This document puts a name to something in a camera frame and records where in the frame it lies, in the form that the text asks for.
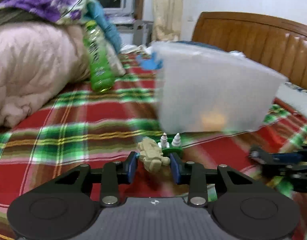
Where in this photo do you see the green tea bottle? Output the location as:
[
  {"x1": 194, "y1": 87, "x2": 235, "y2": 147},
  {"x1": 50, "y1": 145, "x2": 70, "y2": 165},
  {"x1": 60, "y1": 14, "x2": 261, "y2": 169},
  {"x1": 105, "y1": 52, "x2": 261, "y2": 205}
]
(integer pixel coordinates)
[{"x1": 84, "y1": 20, "x2": 115, "y2": 93}]

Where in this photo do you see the blue pillow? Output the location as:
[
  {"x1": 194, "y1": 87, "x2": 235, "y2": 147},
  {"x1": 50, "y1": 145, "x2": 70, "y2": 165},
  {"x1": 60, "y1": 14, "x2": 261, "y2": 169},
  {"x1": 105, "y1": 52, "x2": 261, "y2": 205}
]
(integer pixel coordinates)
[{"x1": 176, "y1": 41, "x2": 223, "y2": 51}]

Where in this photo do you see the pink quilt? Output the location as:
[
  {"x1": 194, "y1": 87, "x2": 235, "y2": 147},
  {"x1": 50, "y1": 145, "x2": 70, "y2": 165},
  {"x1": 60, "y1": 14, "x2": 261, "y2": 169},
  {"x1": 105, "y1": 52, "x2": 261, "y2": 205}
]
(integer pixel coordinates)
[{"x1": 0, "y1": 21, "x2": 127, "y2": 132}]

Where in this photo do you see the blue blanket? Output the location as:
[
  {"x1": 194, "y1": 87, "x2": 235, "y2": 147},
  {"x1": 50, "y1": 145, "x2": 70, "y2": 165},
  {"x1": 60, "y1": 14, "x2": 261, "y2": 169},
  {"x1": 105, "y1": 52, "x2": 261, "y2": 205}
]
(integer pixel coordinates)
[{"x1": 87, "y1": 1, "x2": 122, "y2": 54}]

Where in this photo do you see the beige curtain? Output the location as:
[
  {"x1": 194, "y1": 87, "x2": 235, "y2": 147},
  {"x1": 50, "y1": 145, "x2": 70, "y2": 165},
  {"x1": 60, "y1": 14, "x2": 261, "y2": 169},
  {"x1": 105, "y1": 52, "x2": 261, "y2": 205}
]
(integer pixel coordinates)
[{"x1": 153, "y1": 0, "x2": 183, "y2": 41}]

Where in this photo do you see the wooden bed headboard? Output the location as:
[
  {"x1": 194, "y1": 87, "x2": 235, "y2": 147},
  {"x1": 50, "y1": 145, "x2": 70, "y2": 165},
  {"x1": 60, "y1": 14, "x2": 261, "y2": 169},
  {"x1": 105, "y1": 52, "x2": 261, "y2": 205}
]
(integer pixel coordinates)
[{"x1": 192, "y1": 12, "x2": 307, "y2": 89}]

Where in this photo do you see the white patterned pillow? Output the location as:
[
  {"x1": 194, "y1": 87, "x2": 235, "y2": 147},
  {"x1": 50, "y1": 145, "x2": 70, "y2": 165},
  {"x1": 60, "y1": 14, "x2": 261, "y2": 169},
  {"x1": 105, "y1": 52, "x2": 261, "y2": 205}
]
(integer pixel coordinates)
[{"x1": 276, "y1": 82, "x2": 307, "y2": 118}]

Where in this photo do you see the purple floral blanket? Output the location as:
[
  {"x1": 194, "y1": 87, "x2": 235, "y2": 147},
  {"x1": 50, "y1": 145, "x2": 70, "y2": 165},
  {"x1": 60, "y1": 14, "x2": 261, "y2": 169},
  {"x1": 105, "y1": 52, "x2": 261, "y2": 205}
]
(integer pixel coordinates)
[{"x1": 0, "y1": 0, "x2": 97, "y2": 25}]

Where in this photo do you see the blue plastic toy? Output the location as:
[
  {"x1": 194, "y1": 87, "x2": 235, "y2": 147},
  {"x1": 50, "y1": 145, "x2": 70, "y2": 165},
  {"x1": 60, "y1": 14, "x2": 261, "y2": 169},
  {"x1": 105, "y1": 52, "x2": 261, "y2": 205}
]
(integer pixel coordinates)
[{"x1": 136, "y1": 52, "x2": 163, "y2": 70}]

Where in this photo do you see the white translucent plastic bin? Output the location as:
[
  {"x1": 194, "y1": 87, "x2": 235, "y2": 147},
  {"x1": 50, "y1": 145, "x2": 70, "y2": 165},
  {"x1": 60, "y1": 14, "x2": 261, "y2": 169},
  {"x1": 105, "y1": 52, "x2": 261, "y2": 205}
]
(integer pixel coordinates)
[{"x1": 153, "y1": 42, "x2": 287, "y2": 134}]

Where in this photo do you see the plaid bed sheet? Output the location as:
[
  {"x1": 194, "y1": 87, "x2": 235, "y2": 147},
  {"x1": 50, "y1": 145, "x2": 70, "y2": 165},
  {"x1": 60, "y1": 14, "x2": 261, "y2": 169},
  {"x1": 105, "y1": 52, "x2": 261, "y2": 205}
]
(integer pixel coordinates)
[{"x1": 0, "y1": 53, "x2": 307, "y2": 239}]

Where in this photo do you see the yellow toy brick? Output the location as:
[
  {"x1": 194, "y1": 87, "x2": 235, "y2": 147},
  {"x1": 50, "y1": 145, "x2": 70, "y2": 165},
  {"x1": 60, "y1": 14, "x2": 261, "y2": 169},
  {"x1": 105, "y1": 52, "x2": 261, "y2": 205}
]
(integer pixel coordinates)
[{"x1": 201, "y1": 112, "x2": 227, "y2": 132}]

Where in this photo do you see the green block with white trees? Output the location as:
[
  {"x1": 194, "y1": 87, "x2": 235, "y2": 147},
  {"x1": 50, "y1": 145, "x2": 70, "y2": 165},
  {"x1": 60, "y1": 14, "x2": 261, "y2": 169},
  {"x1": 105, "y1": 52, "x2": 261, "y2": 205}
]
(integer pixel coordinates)
[{"x1": 156, "y1": 133, "x2": 183, "y2": 159}]

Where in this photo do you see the grey folding stool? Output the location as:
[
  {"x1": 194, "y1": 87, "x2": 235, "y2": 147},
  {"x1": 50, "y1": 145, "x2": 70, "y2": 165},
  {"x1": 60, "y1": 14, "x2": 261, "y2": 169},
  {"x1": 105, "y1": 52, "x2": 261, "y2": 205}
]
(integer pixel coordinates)
[{"x1": 133, "y1": 20, "x2": 154, "y2": 46}]

